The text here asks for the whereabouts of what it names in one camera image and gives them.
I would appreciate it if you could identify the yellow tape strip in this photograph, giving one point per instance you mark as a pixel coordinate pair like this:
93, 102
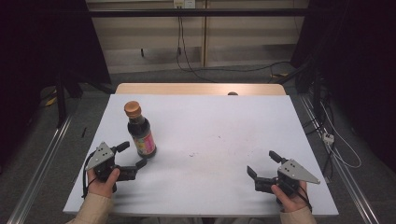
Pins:
51, 101

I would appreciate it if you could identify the wooden table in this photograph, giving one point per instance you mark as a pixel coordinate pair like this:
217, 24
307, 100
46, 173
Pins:
186, 88

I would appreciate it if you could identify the black curtain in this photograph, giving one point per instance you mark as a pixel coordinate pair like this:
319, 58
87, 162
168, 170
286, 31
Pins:
358, 62
46, 43

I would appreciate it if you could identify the metal floor rail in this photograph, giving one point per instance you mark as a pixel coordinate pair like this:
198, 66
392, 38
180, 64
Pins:
40, 169
345, 177

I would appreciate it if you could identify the white wall socket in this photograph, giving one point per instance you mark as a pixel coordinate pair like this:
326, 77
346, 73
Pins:
184, 3

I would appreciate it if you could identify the black horizontal bar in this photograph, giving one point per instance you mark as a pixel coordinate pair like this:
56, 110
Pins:
199, 12

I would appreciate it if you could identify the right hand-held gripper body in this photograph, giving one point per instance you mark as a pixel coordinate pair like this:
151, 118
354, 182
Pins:
295, 172

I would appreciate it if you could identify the person's right hand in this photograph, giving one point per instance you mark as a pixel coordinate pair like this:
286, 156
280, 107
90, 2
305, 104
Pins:
291, 202

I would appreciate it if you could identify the small black stick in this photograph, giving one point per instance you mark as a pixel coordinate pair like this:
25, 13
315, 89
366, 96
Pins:
83, 132

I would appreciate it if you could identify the white power strip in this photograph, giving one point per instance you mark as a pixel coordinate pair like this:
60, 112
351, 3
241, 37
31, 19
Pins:
328, 138

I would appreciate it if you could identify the black stand post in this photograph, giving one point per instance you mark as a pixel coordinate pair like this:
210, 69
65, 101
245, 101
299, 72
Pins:
61, 99

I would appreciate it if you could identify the dark soy sauce bottle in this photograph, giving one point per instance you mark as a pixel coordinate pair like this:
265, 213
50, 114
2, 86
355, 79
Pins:
141, 130

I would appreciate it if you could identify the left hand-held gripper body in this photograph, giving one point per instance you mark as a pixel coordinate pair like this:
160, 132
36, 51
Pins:
101, 155

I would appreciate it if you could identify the small dark round object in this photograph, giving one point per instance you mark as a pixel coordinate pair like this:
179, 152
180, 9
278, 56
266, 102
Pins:
232, 93

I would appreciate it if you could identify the person's left hand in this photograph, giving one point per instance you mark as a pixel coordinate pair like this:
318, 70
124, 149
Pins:
102, 187

